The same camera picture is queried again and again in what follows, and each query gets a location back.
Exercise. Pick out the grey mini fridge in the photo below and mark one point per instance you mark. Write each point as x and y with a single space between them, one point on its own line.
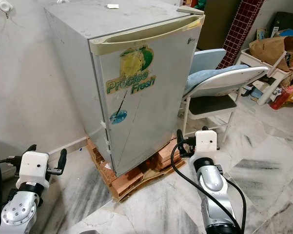
78 68

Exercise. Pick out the brown paper bag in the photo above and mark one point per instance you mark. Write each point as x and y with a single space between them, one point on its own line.
273 51

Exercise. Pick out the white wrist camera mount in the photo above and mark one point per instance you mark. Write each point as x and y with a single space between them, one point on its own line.
34 168
206 142

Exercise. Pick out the white oval board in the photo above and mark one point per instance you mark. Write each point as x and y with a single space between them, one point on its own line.
239 80

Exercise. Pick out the small white table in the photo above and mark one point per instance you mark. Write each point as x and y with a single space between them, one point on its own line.
270 78

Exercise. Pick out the white metal folding chair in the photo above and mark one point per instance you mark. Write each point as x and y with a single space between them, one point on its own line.
209 105

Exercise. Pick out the black box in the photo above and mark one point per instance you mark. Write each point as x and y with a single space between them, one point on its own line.
285 20

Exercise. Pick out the red packet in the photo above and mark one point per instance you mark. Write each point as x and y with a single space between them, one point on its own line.
279 99

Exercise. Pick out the light blue cushion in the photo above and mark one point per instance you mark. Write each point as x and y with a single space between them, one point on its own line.
207 75

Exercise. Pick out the small blue round sticker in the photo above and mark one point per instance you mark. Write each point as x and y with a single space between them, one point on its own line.
118 117

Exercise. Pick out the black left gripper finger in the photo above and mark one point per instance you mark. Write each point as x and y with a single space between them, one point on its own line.
62 158
30 148

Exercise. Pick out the small white paper tag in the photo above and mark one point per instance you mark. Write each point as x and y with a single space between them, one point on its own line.
112 6

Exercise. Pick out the green Precise Fresh sticker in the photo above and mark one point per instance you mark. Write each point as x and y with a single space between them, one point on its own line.
131 73

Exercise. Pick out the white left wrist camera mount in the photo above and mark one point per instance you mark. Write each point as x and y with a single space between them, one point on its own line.
34 168

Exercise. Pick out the wooden base board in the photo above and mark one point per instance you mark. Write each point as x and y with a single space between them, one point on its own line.
153 176

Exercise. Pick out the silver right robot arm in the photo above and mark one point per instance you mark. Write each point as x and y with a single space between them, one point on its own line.
212 187

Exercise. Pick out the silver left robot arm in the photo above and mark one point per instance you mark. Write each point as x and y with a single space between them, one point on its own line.
19 209

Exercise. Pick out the red brick row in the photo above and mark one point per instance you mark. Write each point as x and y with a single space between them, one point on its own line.
98 157

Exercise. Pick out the red mesh grid panel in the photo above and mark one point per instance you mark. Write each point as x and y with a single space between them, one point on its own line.
239 27

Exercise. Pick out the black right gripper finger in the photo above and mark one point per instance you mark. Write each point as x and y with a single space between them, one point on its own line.
180 137
205 128

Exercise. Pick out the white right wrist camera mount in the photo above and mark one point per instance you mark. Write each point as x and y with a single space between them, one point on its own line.
206 142

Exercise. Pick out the white wall hook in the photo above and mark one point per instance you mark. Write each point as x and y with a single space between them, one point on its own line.
4 7

